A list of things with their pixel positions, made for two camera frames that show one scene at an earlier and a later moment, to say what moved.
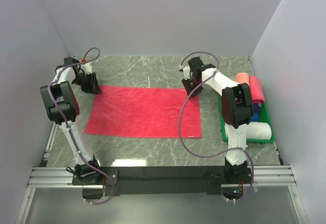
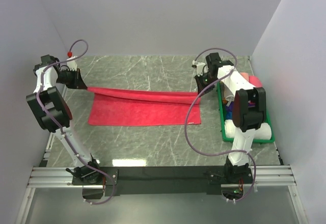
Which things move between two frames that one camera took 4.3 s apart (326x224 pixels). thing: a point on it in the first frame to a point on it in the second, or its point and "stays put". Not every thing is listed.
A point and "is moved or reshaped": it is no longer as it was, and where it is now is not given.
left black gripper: (93, 86) to (78, 77)
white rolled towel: (255, 130) stays put
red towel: (144, 112) is moved or reshaped
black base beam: (163, 180) stays put
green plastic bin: (264, 116) stays put
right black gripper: (186, 83) to (200, 85)
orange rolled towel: (242, 77) stays put
